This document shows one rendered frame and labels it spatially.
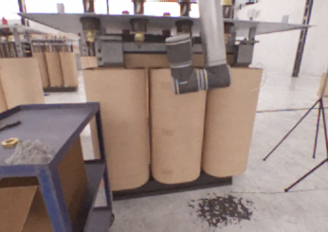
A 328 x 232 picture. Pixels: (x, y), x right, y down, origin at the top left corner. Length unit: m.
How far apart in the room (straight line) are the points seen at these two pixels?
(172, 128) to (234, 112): 0.48
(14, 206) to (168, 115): 0.92
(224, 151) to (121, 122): 0.82
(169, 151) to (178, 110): 0.32
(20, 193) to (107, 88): 0.73
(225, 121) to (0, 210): 1.26
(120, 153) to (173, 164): 0.40
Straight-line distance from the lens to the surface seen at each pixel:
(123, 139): 1.25
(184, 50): 0.81
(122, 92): 1.15
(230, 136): 1.47
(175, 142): 1.31
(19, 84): 3.20
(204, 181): 1.78
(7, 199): 0.64
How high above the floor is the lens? 1.15
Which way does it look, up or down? 18 degrees down
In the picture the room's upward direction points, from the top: straight up
